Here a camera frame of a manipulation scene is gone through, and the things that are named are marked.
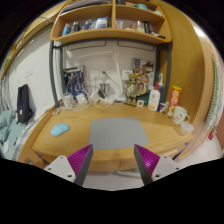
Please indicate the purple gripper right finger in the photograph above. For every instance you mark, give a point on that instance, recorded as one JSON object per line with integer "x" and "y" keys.
{"x": 153, "y": 167}

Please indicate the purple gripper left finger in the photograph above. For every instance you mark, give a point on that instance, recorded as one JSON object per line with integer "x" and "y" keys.
{"x": 74, "y": 167}

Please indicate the light blue computer mouse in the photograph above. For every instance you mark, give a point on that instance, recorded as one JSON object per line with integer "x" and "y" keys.
{"x": 59, "y": 129}

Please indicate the grey mouse pad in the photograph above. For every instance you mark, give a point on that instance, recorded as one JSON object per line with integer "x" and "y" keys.
{"x": 116, "y": 133}

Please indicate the clear plastic cup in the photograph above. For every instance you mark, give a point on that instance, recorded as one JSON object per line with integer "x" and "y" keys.
{"x": 186, "y": 128}

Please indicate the white mug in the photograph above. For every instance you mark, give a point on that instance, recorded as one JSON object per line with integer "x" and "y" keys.
{"x": 180, "y": 114}

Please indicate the small white clock cube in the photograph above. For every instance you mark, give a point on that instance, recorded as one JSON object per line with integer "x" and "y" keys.
{"x": 140, "y": 103}

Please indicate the white lotion bottle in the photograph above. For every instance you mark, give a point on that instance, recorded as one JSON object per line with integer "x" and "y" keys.
{"x": 154, "y": 99}

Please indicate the red yellow snack can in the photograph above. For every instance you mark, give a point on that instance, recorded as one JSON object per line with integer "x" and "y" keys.
{"x": 174, "y": 100}

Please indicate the white power strip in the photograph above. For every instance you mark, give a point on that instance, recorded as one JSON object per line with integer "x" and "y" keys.
{"x": 107, "y": 100}

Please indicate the teal bed blanket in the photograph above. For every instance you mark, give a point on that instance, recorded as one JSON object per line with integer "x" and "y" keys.
{"x": 10, "y": 132}

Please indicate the black backpack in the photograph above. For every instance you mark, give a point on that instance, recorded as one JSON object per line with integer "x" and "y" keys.
{"x": 24, "y": 112}

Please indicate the gold robot figure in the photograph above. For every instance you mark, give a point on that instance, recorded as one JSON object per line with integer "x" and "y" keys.
{"x": 136, "y": 87}

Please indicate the blue robot model box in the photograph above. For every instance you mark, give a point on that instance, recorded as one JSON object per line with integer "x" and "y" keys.
{"x": 74, "y": 79}

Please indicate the wooden wall shelf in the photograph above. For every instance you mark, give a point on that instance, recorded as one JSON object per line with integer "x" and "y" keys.
{"x": 139, "y": 20}

